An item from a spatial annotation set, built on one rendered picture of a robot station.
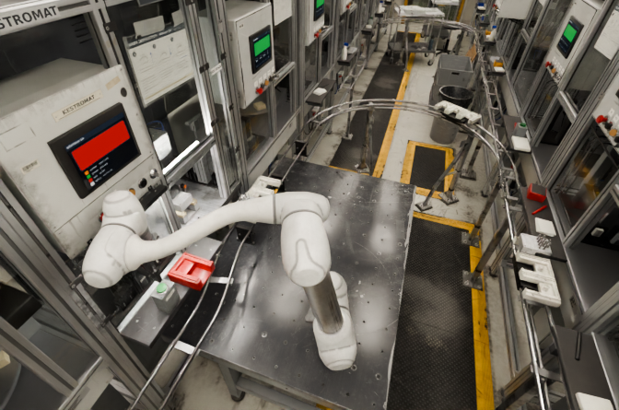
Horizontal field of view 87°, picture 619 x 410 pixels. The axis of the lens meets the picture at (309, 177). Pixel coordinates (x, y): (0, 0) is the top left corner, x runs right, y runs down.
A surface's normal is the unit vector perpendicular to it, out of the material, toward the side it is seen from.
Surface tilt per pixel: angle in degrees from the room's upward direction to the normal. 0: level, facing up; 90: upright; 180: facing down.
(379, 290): 0
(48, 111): 90
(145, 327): 0
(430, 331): 0
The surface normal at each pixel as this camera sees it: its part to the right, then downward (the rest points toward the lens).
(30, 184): 0.95, 0.22
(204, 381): 0.01, -0.77
